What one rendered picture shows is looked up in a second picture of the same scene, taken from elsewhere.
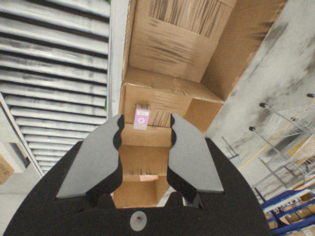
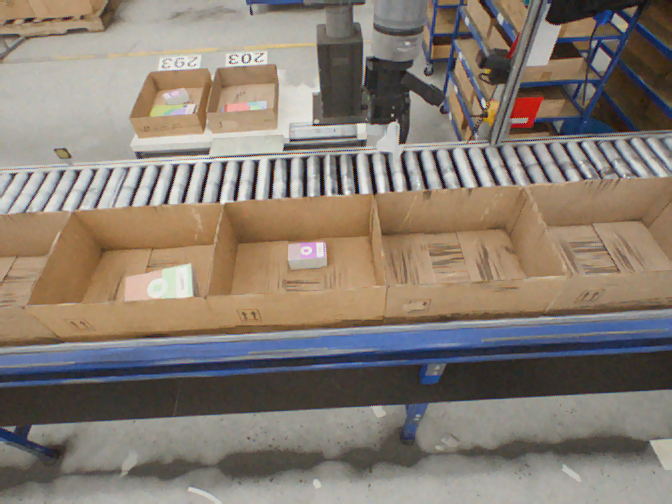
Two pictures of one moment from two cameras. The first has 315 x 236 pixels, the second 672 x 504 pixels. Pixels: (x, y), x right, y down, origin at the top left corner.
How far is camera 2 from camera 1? 0.91 m
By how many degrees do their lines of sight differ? 63
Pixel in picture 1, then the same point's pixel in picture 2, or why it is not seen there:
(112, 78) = not seen: hidden behind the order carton
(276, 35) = not seen: outside the picture
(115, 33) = not seen: hidden behind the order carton
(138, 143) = (238, 270)
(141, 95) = (340, 254)
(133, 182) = (86, 286)
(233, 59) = (435, 297)
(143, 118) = (310, 252)
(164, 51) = (403, 264)
